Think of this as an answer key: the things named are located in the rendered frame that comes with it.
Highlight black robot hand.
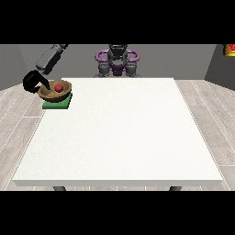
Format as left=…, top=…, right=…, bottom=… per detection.
left=22, top=69, right=51, bottom=95

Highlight brown wooden bowl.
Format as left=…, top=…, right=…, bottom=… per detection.
left=37, top=79, right=73, bottom=104

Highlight green square pad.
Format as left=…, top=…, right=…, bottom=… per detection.
left=41, top=92, right=73, bottom=110

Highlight grey robot trunk purple rings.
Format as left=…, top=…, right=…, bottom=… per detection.
left=94, top=44, right=142, bottom=79

